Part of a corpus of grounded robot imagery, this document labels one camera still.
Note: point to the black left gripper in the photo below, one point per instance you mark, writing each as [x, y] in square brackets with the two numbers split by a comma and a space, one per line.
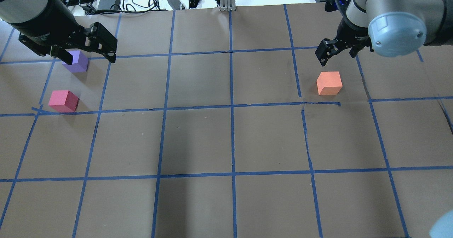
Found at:
[41, 26]

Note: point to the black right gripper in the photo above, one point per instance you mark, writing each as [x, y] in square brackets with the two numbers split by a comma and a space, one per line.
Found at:
[348, 33]

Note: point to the orange foam cube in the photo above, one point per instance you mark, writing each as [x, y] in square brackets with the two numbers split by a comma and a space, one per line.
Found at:
[329, 83]

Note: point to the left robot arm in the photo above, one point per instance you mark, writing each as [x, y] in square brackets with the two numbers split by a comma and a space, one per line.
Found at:
[9, 13]

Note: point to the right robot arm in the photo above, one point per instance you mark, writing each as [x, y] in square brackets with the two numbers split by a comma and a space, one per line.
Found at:
[391, 28]

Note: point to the purple foam cube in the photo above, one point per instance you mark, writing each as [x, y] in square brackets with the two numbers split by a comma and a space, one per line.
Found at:
[79, 64]

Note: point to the red foam cube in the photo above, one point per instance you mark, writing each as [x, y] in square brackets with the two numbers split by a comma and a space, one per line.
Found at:
[63, 101]

